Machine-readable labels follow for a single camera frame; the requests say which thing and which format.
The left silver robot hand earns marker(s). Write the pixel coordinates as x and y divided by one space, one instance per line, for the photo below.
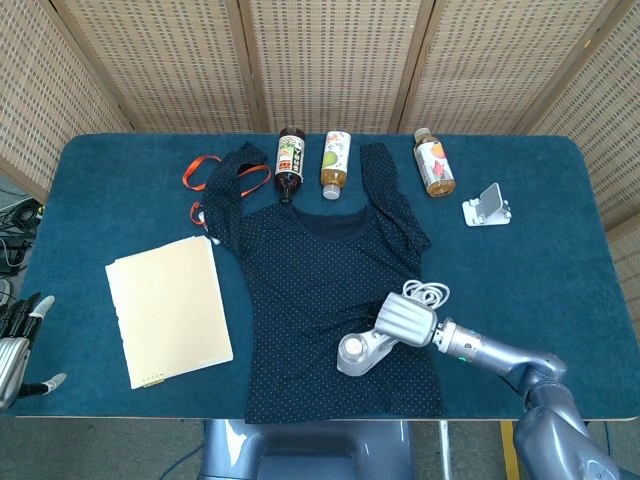
12 355

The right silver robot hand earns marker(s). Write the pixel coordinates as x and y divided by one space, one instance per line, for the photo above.
406 319

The silver handheld device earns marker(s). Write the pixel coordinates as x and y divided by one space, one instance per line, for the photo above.
357 352

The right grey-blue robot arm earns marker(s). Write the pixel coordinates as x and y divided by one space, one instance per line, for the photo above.
500 350

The navy polka dot shirt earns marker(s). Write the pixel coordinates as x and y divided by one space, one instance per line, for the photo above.
320 300

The white table leg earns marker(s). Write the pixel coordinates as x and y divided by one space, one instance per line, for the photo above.
444 450

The white folding phone stand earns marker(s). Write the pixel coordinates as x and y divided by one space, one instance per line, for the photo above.
487 205

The fruit label amber juice bottle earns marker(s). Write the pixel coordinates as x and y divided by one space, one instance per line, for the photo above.
435 165

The cream paper folder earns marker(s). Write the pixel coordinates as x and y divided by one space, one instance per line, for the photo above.
170 310

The grey-blue robot torso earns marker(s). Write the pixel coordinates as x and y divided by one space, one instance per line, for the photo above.
305 450

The white cap yellow tea bottle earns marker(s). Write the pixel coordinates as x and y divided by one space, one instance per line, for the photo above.
336 160

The dark brown tea bottle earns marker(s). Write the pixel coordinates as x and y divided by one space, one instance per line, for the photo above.
290 162

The woven wooden folding screen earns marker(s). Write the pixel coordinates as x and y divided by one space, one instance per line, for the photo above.
330 60

